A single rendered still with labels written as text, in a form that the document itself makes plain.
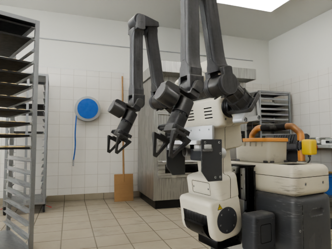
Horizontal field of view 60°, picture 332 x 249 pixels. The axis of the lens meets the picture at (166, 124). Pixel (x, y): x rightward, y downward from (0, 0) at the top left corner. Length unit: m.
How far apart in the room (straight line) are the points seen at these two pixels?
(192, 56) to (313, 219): 0.83
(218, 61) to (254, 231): 0.65
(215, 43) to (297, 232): 0.79
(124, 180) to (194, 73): 3.83
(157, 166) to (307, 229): 2.89
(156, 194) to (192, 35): 3.23
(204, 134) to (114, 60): 4.01
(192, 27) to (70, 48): 4.15
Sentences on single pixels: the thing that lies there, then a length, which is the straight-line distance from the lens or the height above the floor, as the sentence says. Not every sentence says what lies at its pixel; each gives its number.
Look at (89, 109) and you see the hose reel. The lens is 4.71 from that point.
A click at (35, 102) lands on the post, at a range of 2.32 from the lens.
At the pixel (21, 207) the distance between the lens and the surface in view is 2.52.
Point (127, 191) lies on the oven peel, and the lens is 4.68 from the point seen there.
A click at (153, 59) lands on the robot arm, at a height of 1.30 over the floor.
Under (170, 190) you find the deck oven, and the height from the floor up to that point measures 0.24.
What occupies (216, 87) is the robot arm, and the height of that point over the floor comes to 1.09.
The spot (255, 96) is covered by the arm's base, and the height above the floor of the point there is 1.07.
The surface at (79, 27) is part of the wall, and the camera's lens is 5.18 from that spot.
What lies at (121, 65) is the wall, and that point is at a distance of 5.06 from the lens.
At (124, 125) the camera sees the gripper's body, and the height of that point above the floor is 0.98.
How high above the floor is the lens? 0.90
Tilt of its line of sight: 4 degrees up
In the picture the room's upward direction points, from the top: straight up
